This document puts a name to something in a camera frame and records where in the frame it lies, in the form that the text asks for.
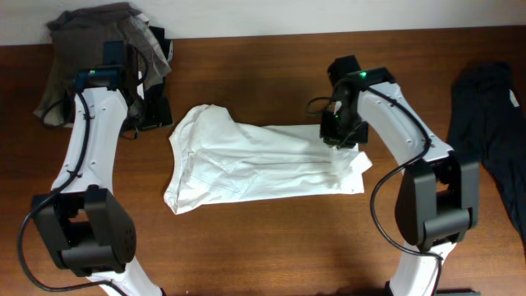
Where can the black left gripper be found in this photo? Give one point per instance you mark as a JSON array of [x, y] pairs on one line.
[[155, 113]]

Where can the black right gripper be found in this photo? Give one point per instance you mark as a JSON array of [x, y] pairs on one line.
[[343, 134]]

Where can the white t-shirt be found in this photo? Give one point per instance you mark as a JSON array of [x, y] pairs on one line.
[[217, 160]]

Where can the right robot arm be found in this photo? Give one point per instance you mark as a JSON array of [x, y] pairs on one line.
[[438, 198]]

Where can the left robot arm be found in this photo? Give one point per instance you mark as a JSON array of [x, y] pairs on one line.
[[84, 228]]

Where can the folded beige garment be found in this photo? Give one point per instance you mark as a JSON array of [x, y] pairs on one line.
[[56, 108]]

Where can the folded black garment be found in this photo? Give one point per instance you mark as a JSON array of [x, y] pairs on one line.
[[162, 45]]

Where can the folded grey garment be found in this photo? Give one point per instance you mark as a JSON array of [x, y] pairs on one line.
[[92, 16]]

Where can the dark garment right side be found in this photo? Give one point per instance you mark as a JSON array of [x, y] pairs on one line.
[[487, 120]]

